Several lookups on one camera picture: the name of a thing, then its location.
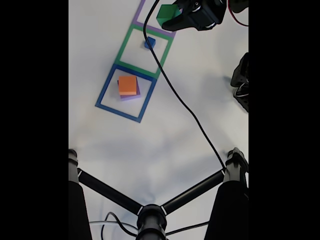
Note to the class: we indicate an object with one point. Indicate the green square block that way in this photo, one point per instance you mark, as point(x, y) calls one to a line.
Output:
point(166, 13)

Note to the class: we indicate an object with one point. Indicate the small blue cube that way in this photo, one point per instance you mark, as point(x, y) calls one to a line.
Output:
point(149, 42)

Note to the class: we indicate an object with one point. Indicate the orange square block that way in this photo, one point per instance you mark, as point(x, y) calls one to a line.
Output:
point(128, 85)

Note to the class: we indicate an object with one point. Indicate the purple square block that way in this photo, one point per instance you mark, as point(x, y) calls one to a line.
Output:
point(131, 97)

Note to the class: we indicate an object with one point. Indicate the black tripod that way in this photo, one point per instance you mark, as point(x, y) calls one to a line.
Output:
point(151, 220)

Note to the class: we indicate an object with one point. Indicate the purple square frame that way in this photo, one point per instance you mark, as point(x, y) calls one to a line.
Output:
point(140, 22)

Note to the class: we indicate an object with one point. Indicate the green square frame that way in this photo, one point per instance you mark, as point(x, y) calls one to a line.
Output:
point(122, 47)

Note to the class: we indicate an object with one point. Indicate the blue square frame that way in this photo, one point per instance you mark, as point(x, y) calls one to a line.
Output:
point(105, 87)

